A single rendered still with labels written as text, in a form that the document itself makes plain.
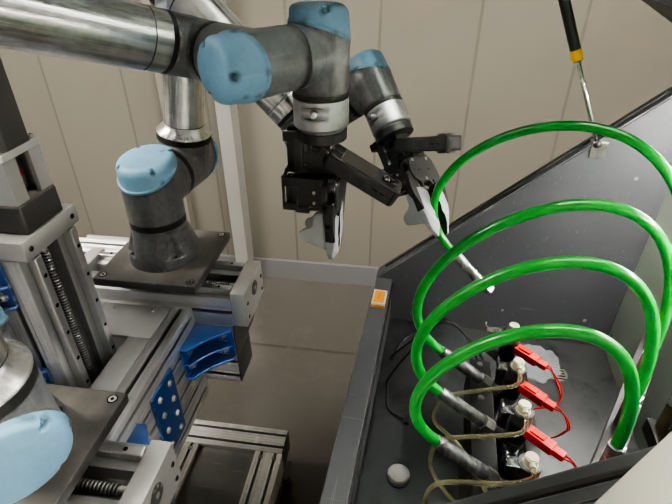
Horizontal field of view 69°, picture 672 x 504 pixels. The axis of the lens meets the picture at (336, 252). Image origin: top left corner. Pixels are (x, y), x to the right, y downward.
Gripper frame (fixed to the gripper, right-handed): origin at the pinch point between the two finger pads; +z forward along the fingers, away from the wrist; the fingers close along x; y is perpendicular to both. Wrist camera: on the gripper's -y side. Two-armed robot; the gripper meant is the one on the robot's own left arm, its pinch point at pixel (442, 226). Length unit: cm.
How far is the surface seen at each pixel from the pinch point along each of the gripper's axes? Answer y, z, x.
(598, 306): -1.8, 25.9, -40.8
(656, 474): -32, 28, 32
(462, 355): -16.7, 17.0, 29.6
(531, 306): 9.1, 21.1, -33.6
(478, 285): -17.6, 10.9, 23.3
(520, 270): -22.2, 10.9, 21.6
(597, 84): 9, -45, -153
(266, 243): 167, -45, -82
